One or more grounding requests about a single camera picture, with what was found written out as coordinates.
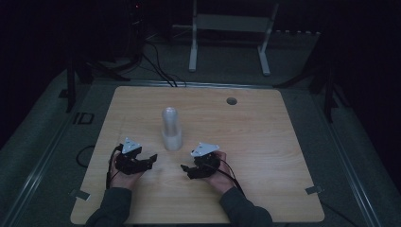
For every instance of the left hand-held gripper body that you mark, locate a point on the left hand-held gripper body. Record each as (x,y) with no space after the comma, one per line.
(129,164)

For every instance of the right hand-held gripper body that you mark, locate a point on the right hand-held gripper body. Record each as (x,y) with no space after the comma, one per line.
(206,164)

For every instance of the translucent white plastic bottle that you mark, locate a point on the translucent white plastic bottle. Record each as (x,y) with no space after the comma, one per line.
(171,132)

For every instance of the person's left hand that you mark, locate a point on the person's left hand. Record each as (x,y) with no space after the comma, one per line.
(123,181)

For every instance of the person's right hand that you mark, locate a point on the person's right hand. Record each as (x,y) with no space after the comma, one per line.
(222,181)

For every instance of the grey tape strip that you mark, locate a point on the grey tape strip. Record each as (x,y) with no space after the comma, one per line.
(80,194)
(314,190)

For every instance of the black tripod stand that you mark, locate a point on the black tripod stand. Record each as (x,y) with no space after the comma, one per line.
(71,85)
(329,94)

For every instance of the dark computer tower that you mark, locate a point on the dark computer tower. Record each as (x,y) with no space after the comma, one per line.
(135,28)

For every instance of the white metal stand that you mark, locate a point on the white metal stand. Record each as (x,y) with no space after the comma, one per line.
(231,23)

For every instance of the white power strip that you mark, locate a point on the white power strip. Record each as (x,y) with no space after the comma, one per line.
(298,32)

